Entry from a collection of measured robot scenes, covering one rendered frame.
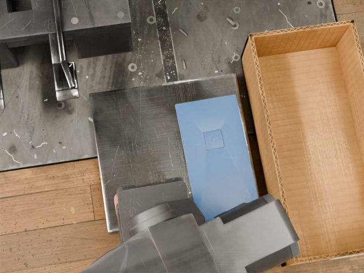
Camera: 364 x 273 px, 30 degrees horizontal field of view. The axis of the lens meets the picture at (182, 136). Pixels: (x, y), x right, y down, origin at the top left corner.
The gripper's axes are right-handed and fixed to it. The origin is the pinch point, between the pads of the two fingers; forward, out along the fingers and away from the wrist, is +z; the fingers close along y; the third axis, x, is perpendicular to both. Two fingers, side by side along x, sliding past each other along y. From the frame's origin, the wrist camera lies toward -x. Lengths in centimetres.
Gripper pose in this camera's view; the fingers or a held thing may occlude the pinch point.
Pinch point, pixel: (143, 206)
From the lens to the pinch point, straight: 72.8
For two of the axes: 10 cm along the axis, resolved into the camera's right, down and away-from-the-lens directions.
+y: -1.1, -9.6, -2.4
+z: -2.0, -2.1, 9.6
